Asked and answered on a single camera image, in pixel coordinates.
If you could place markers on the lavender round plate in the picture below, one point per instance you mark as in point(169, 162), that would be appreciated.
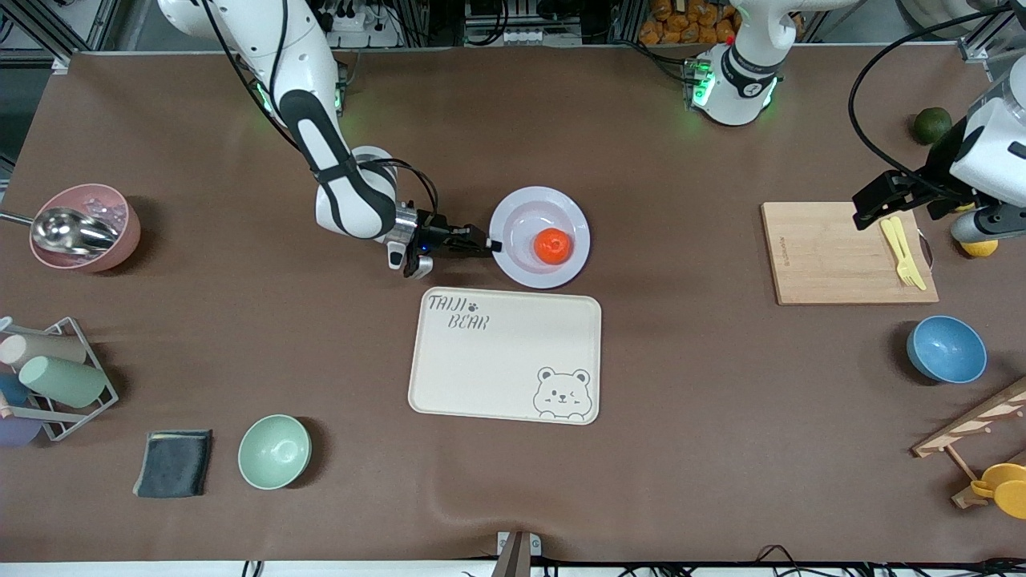
point(521, 268)

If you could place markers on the pink bowl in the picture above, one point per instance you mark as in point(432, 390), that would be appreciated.
point(124, 240)

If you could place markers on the mint green cup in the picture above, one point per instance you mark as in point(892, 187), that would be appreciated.
point(64, 381)

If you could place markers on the purple cup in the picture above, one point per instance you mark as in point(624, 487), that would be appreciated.
point(18, 431)

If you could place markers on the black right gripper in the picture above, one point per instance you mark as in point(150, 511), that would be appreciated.
point(437, 238)

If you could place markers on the beige cup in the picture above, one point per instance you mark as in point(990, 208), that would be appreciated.
point(40, 350)

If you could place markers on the silver metal scoop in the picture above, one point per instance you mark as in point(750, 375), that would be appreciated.
point(72, 232)

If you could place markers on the dark grey folded cloth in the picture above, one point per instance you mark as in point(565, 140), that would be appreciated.
point(172, 465)

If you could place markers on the bamboo cutting board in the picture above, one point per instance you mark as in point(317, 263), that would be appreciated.
point(834, 256)

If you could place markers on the aluminium frame profile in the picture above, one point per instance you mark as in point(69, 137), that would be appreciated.
point(974, 52)

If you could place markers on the light green bowl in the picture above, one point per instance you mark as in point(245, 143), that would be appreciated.
point(274, 453)

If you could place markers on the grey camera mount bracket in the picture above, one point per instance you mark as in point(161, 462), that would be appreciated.
point(517, 557)

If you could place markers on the cream bear print tray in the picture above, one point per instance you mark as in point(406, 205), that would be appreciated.
point(497, 361)

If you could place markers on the orange fruit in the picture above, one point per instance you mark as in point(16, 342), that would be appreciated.
point(553, 246)

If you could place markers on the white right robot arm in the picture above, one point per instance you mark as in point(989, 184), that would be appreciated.
point(264, 40)

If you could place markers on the bag of bread rolls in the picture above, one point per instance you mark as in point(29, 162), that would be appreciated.
point(681, 28)

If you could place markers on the blue cup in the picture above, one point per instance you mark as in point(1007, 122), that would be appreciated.
point(12, 390)

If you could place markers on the wooden peg rack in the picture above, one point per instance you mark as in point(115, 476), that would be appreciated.
point(962, 429)

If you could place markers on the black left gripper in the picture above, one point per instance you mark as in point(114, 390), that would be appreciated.
point(932, 178)

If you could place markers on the blue bowl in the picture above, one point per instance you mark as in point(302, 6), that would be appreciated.
point(950, 353)

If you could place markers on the dark green lime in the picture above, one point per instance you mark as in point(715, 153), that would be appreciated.
point(931, 127)

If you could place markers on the yellow plastic knife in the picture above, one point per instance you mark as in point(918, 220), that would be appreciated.
point(901, 236)

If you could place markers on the white power strip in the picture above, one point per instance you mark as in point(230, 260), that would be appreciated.
point(365, 34)
point(541, 36)

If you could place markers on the yellow plastic cup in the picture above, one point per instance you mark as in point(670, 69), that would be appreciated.
point(1010, 489)

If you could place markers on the yellow plastic fork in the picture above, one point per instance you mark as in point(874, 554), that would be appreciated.
point(888, 236)

